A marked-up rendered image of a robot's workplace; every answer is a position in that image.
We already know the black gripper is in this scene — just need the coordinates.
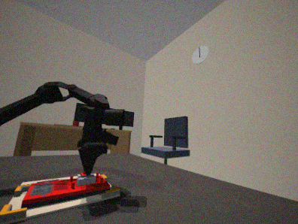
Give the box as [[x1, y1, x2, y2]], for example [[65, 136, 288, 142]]
[[78, 124, 108, 175]]

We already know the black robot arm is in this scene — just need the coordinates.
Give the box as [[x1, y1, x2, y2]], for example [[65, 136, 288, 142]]
[[0, 81, 125, 146]]

